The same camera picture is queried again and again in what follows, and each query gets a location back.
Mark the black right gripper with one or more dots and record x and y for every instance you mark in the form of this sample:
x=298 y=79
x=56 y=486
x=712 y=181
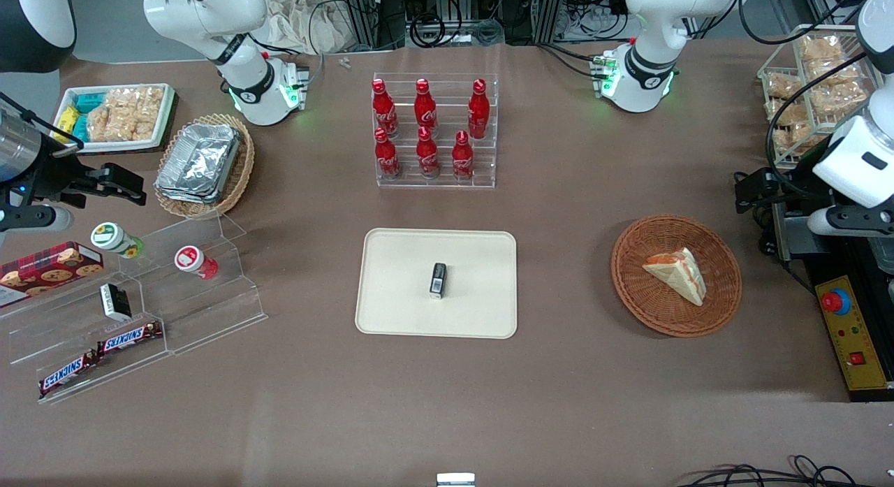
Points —
x=50 y=179

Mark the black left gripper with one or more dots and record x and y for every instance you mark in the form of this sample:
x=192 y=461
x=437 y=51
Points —
x=788 y=195

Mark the triangular sandwich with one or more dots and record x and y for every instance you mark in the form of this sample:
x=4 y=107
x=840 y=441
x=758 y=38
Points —
x=681 y=276

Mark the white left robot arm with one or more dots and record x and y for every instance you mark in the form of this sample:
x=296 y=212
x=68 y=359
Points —
x=642 y=75

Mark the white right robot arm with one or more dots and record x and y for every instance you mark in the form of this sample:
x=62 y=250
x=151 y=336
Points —
x=244 y=89

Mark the white rectangular snack tray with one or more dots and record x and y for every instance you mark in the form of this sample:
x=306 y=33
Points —
x=167 y=117

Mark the light wicker basket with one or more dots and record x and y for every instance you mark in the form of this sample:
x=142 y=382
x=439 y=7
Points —
x=241 y=172

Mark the brown wicker basket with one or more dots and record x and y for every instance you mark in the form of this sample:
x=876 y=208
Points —
x=649 y=305

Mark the beige plastic tray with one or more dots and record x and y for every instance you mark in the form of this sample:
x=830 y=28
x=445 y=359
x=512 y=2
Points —
x=398 y=291

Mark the green-lidded drink cup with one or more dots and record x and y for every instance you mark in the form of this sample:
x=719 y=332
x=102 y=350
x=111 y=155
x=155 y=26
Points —
x=115 y=239

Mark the bagged fried snack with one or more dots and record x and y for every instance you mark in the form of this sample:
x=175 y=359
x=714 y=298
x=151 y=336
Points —
x=834 y=73
x=793 y=113
x=838 y=99
x=796 y=137
x=821 y=48
x=783 y=86

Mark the clear bag rice crackers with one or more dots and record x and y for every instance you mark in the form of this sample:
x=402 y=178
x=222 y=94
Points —
x=126 y=113

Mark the yellow snack packet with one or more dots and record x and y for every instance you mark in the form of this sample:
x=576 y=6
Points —
x=66 y=120

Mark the teal snack packet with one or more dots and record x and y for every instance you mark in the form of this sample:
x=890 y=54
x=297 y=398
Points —
x=89 y=103

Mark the stacked aluminium foil trays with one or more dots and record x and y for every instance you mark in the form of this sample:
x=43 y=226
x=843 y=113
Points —
x=199 y=162

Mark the red tartan cookie box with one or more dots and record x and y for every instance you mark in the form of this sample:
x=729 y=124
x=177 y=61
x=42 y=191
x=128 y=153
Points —
x=49 y=270

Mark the red-lidded drink cup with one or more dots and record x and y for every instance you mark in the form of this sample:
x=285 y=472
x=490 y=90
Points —
x=194 y=261

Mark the small black and white box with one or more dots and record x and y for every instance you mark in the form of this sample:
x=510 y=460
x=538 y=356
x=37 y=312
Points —
x=115 y=302

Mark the Snickers chocolate bar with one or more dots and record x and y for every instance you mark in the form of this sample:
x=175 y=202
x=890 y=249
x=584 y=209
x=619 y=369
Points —
x=68 y=373
x=129 y=338

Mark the clear acrylic step shelf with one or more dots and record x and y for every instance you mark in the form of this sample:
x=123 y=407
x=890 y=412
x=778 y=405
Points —
x=209 y=312

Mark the yellow emergency stop box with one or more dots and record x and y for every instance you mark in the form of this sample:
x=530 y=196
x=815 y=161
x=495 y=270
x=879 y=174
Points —
x=852 y=333

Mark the beige cloth bag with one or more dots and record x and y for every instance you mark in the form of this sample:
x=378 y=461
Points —
x=300 y=19

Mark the red cola bottle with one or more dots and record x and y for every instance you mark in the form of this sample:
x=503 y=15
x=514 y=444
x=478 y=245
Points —
x=478 y=110
x=427 y=154
x=386 y=155
x=462 y=156
x=383 y=110
x=424 y=108

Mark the clear acrylic bottle rack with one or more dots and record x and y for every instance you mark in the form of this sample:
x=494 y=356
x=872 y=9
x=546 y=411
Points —
x=447 y=183

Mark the small black box white label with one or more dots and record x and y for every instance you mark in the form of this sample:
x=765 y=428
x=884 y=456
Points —
x=438 y=280

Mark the white and black device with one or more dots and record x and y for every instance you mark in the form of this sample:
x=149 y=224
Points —
x=455 y=480

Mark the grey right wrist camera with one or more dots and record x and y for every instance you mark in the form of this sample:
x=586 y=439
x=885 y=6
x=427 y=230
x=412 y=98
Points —
x=31 y=219

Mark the aluminium frame profile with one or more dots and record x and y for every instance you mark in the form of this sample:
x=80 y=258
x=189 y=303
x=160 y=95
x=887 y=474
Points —
x=552 y=12
x=363 y=15

